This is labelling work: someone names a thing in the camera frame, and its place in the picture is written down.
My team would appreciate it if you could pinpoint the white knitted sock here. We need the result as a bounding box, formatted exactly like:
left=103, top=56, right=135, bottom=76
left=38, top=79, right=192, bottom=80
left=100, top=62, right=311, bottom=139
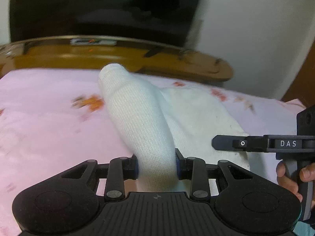
left=99, top=64, right=250, bottom=192

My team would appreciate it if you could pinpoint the person's right hand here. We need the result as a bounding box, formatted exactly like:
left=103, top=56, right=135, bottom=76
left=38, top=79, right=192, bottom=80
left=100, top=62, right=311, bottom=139
left=276, top=161, right=314, bottom=201

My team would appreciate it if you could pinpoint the pink floral bed sheet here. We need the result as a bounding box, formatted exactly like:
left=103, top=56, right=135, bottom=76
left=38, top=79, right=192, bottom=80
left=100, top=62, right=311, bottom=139
left=1, top=69, right=304, bottom=235

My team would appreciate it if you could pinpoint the curved wooden TV stand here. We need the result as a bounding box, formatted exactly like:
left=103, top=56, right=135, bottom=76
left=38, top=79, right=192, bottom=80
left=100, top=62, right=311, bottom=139
left=1, top=36, right=233, bottom=83

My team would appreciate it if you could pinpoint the silver set-top box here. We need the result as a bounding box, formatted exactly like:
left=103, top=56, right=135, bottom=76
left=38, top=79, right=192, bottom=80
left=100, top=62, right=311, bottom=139
left=70, top=38, right=117, bottom=46

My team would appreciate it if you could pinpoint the black flat television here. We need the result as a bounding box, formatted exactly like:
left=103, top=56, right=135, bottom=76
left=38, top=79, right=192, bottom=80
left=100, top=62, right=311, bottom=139
left=10, top=0, right=199, bottom=47

